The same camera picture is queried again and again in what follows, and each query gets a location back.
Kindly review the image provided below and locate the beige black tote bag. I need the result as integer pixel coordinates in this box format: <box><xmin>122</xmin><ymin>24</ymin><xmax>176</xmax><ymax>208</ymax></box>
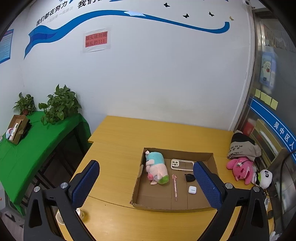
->
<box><xmin>227</xmin><ymin>130</ymin><xmax>262</xmax><ymax>161</ymax></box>

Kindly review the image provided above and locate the magenta plush toy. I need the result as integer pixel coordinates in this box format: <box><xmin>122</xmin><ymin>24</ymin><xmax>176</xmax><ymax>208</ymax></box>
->
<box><xmin>226</xmin><ymin>157</ymin><xmax>255</xmax><ymax>185</ymax></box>

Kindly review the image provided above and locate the pink pig plush toy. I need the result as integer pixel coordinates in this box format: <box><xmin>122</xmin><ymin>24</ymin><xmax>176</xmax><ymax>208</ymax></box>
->
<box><xmin>144</xmin><ymin>150</ymin><xmax>169</xmax><ymax>186</ymax></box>

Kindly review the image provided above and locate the blue wave wall decal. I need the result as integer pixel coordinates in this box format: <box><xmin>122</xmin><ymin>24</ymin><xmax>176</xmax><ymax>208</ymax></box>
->
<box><xmin>24</xmin><ymin>10</ymin><xmax>230</xmax><ymax>59</ymax></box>

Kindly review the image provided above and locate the green tablecloth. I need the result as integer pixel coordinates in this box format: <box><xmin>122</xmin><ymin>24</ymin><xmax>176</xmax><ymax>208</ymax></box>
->
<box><xmin>0</xmin><ymin>111</ymin><xmax>92</xmax><ymax>217</ymax></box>

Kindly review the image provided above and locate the red notice sign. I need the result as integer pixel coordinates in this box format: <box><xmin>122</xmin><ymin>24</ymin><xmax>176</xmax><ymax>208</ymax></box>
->
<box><xmin>83</xmin><ymin>28</ymin><xmax>111</xmax><ymax>53</ymax></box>

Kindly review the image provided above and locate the panda plush toy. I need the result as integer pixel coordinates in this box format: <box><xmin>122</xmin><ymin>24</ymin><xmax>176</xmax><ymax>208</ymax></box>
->
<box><xmin>252</xmin><ymin>169</ymin><xmax>274</xmax><ymax>189</ymax></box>

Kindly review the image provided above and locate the shallow cardboard box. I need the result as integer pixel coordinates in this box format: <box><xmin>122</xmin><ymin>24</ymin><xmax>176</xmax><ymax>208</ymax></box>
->
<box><xmin>129</xmin><ymin>147</ymin><xmax>220</xmax><ymax>212</ymax></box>

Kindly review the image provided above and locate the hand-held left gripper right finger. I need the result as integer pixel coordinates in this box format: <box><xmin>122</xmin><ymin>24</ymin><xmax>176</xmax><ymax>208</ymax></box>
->
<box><xmin>193</xmin><ymin>161</ymin><xmax>270</xmax><ymax>241</ymax></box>

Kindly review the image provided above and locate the blue wall poster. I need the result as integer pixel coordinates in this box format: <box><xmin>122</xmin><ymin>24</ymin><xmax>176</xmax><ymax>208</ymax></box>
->
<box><xmin>0</xmin><ymin>29</ymin><xmax>14</xmax><ymax>64</ymax></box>

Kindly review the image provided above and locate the large potted plant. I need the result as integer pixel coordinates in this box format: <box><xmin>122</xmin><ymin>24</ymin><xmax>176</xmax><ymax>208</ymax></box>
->
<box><xmin>38</xmin><ymin>85</ymin><xmax>82</xmax><ymax>126</ymax></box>

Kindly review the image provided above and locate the pink pen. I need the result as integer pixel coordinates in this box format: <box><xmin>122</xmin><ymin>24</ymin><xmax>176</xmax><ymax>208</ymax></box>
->
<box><xmin>171</xmin><ymin>174</ymin><xmax>178</xmax><ymax>202</ymax></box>

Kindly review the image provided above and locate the blue glass door band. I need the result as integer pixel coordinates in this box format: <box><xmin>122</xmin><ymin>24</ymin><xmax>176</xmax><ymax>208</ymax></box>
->
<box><xmin>250</xmin><ymin>97</ymin><xmax>296</xmax><ymax>151</ymax></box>

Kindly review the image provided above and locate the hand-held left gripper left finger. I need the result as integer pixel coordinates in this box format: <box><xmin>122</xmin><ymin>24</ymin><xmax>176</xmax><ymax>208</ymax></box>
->
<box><xmin>24</xmin><ymin>160</ymin><xmax>100</xmax><ymax>241</ymax></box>

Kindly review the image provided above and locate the tall brown cardboard box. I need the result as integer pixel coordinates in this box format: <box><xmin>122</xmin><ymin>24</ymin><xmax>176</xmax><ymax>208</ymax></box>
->
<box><xmin>6</xmin><ymin>114</ymin><xmax>32</xmax><ymax>145</ymax></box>

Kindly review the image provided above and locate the small potted plant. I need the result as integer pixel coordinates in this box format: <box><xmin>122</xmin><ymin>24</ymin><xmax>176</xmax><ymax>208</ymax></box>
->
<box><xmin>13</xmin><ymin>92</ymin><xmax>36</xmax><ymax>115</ymax></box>

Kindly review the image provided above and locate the black cable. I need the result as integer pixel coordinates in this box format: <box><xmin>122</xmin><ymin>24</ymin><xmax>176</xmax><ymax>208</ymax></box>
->
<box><xmin>251</xmin><ymin>148</ymin><xmax>265</xmax><ymax>186</ymax></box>

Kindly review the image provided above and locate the white phone case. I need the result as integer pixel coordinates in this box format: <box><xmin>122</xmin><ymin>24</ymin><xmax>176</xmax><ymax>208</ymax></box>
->
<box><xmin>171</xmin><ymin>159</ymin><xmax>194</xmax><ymax>171</ymax></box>

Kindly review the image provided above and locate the cartoon poster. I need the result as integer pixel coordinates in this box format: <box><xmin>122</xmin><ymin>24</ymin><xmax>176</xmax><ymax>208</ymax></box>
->
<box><xmin>259</xmin><ymin>52</ymin><xmax>277</xmax><ymax>87</ymax></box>

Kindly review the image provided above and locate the black wall lettering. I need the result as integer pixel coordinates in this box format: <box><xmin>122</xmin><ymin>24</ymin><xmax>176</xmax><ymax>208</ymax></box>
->
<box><xmin>36</xmin><ymin>0</ymin><xmax>107</xmax><ymax>26</ymax></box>

